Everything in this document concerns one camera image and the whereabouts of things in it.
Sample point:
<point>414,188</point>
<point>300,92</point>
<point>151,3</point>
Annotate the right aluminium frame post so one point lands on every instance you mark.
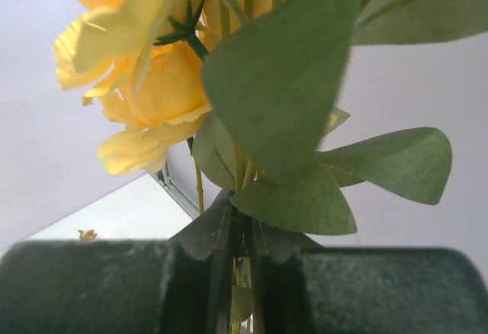
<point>165,179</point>

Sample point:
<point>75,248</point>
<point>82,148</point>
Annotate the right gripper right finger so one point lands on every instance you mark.
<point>279,295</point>

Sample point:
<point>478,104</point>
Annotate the yellow rose stem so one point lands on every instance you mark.
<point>251,85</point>

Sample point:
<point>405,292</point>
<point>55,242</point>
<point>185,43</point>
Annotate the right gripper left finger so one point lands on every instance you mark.
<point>199,290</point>

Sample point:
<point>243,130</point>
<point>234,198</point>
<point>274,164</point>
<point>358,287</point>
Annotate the flower bunch pink yellow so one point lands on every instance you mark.
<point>87,235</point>

